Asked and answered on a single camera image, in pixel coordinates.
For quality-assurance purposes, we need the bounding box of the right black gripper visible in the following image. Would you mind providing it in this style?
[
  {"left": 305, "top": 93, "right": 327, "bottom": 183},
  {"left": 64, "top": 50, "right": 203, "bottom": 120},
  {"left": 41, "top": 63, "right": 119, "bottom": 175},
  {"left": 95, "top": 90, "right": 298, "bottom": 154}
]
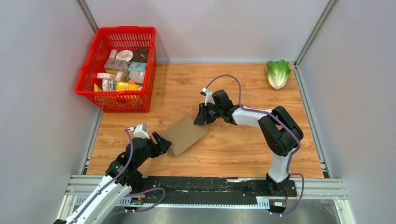
[{"left": 194, "top": 102, "right": 223, "bottom": 125}]

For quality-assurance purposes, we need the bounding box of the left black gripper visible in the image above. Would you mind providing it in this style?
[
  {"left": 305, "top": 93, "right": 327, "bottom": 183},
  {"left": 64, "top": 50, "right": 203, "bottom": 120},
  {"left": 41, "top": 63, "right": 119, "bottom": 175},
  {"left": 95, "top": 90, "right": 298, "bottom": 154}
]
[{"left": 135, "top": 131, "right": 172, "bottom": 167}]

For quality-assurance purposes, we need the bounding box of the brown cardboard paper box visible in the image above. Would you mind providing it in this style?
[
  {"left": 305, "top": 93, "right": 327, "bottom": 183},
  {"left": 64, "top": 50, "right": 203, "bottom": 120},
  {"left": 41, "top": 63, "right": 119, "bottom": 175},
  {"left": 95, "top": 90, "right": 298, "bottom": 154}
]
[{"left": 161, "top": 115, "right": 209, "bottom": 157}]

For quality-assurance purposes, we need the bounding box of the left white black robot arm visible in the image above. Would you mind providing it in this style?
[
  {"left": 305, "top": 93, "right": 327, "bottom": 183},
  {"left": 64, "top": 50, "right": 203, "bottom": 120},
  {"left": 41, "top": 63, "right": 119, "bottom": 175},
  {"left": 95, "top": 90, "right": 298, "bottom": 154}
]
[{"left": 55, "top": 127, "right": 172, "bottom": 224}]

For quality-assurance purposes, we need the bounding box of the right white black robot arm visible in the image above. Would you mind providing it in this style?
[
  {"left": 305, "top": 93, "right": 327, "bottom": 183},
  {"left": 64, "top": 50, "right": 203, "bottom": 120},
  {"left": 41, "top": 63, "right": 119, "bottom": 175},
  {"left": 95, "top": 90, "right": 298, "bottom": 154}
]
[{"left": 193, "top": 88, "right": 304, "bottom": 196}]

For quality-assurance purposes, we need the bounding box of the teal small box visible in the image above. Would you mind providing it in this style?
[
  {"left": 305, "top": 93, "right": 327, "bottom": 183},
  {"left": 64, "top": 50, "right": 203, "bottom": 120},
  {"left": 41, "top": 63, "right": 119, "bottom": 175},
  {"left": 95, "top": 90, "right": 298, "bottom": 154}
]
[{"left": 128, "top": 61, "right": 147, "bottom": 72}]

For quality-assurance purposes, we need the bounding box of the pink grey carton box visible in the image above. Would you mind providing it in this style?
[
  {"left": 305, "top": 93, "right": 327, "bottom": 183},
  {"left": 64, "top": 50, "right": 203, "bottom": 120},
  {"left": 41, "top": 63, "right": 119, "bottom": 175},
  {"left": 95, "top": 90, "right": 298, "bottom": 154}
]
[{"left": 104, "top": 58, "right": 128, "bottom": 71}]

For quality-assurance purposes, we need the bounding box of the pink white small box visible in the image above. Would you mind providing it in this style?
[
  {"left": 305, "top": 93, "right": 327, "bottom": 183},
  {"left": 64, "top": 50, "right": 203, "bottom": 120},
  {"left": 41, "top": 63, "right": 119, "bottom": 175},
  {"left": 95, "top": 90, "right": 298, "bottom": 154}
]
[{"left": 97, "top": 72, "right": 116, "bottom": 80}]

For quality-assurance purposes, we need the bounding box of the orange yellow snack packet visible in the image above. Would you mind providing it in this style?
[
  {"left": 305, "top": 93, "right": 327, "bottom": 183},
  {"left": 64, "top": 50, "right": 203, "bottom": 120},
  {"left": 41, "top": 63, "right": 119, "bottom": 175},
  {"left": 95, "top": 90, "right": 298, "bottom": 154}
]
[{"left": 115, "top": 81, "right": 142, "bottom": 91}]

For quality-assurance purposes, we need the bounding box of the green lettuce head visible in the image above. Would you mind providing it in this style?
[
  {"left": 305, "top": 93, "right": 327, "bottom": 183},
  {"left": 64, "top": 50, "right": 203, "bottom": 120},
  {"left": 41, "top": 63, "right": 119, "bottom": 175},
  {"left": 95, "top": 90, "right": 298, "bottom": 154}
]
[{"left": 266, "top": 59, "right": 291, "bottom": 90}]

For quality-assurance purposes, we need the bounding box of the red plastic shopping basket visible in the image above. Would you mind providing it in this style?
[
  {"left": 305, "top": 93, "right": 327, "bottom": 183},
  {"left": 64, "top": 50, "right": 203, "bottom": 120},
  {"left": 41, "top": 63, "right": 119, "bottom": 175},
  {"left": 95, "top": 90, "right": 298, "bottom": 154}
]
[{"left": 75, "top": 26, "right": 157, "bottom": 113}]

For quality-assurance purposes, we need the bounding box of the dark brown round item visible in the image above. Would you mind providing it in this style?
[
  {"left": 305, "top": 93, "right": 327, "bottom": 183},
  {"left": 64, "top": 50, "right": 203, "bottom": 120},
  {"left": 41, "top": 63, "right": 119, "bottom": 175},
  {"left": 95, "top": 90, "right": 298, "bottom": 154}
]
[{"left": 132, "top": 48, "right": 149, "bottom": 63}]

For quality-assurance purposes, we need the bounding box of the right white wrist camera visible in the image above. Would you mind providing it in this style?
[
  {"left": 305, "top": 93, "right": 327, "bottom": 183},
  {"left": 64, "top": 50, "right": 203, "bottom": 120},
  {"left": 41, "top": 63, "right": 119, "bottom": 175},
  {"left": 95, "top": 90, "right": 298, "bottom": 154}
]
[{"left": 200, "top": 88, "right": 214, "bottom": 105}]

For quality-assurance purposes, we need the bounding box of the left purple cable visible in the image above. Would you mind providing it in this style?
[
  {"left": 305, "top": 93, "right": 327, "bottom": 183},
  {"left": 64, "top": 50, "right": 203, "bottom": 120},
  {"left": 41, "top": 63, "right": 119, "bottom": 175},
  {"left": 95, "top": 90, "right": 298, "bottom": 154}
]
[{"left": 69, "top": 128, "right": 134, "bottom": 224}]

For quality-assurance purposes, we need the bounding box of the purple cable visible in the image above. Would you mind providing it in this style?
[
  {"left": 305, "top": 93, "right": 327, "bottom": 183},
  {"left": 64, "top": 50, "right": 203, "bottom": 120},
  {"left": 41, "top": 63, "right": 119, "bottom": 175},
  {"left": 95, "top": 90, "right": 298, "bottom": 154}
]
[
  {"left": 205, "top": 74, "right": 301, "bottom": 174},
  {"left": 69, "top": 128, "right": 134, "bottom": 224}
]

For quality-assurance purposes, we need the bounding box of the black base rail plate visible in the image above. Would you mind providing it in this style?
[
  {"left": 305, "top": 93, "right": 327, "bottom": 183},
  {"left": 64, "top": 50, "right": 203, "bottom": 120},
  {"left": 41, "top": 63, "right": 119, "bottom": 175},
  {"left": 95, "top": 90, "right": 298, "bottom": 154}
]
[{"left": 131, "top": 176, "right": 297, "bottom": 203}]

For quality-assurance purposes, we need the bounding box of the white perforated cable tray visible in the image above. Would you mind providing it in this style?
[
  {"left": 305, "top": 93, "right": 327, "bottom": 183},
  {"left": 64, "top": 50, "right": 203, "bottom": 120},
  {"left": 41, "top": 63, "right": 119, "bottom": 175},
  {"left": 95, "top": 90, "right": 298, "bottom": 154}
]
[{"left": 74, "top": 196, "right": 270, "bottom": 208}]

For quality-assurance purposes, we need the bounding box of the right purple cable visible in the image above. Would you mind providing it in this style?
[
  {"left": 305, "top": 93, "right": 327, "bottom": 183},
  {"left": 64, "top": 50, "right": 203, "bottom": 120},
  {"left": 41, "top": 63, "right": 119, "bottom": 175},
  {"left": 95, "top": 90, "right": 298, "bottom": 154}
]
[{"left": 205, "top": 74, "right": 301, "bottom": 174}]

